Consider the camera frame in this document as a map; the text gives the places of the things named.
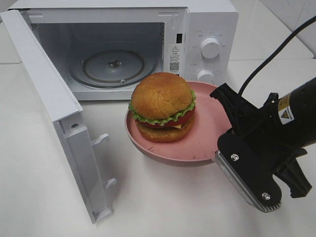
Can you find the burger with lettuce and tomato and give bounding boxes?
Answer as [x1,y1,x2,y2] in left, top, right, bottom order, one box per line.
[128,72,196,142]

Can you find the lower white timer knob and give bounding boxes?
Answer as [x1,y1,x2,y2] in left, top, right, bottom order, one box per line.
[197,69,215,84]

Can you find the pink round plate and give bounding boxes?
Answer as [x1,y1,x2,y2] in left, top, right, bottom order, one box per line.
[125,81,232,167]

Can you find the upper white power knob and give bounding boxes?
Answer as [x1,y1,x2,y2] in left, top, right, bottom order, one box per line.
[200,37,221,59]

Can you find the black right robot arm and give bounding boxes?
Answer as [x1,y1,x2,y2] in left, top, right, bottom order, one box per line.
[210,79,316,212]

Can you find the white microwave oven body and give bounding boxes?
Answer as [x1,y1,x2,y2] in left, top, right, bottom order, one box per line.
[7,0,238,101]

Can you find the white microwave door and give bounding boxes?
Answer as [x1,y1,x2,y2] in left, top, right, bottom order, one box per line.
[1,10,116,224]

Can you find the white warning label sticker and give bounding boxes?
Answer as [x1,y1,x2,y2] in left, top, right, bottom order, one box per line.
[167,43,184,76]

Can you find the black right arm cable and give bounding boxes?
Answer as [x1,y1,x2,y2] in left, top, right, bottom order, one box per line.
[237,19,316,95]

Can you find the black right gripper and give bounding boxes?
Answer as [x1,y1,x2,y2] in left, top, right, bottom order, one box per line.
[210,82,313,212]

